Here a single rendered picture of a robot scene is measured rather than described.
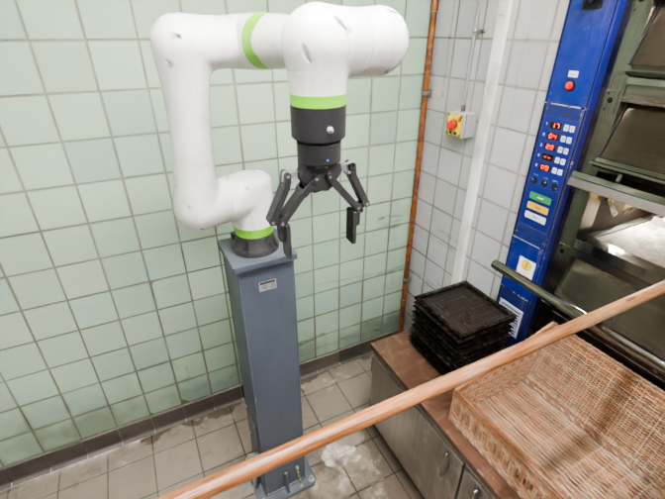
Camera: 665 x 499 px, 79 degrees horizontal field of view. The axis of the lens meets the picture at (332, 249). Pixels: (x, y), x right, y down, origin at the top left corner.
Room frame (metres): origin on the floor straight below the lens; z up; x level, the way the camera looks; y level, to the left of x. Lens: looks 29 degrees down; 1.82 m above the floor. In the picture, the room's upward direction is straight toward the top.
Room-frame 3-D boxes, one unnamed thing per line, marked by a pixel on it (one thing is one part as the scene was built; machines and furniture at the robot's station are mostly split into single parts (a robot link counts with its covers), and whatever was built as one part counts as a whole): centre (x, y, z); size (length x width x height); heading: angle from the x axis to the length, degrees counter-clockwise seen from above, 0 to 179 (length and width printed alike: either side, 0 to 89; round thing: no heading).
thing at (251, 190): (1.13, 0.26, 1.36); 0.16 x 0.13 x 0.19; 131
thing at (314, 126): (0.69, 0.03, 1.68); 0.12 x 0.09 x 0.06; 25
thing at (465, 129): (1.76, -0.55, 1.46); 0.10 x 0.07 x 0.10; 26
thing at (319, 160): (0.69, 0.02, 1.61); 0.08 x 0.07 x 0.09; 115
